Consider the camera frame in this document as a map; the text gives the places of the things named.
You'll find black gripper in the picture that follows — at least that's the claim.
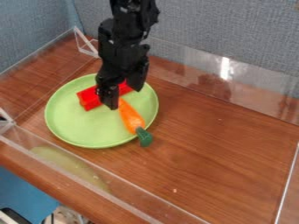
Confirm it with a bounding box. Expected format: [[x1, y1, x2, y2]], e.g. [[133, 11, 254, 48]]
[[96, 17, 150, 110]]

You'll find red rectangular block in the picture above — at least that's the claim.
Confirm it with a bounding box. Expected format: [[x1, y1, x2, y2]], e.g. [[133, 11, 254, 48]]
[[76, 82, 133, 111]]

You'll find orange toy carrot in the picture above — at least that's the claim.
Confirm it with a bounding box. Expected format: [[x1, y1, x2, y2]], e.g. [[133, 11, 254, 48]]
[[117, 98, 153, 147]]

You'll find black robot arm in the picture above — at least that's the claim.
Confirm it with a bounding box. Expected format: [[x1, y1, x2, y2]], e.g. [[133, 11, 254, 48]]
[[96, 0, 160, 110]]

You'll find green plate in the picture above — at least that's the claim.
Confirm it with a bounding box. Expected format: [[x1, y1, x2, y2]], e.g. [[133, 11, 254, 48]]
[[44, 74, 158, 149]]

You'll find clear acrylic corner bracket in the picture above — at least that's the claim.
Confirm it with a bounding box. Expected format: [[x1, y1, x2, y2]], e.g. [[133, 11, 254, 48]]
[[73, 26, 98, 59]]

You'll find clear acrylic left wall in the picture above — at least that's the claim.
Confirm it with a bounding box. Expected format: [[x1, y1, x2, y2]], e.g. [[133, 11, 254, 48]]
[[0, 26, 93, 120]]

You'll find clear acrylic wall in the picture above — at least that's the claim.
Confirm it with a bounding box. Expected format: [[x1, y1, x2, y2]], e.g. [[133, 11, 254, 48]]
[[0, 126, 209, 224], [0, 26, 93, 120], [145, 37, 299, 126]]

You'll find clear acrylic front wall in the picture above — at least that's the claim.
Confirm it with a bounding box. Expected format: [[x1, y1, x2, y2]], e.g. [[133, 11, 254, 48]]
[[0, 126, 209, 224]]

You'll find clear acrylic back wall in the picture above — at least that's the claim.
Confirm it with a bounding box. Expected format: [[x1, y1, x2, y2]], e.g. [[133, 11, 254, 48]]
[[145, 37, 299, 126]]

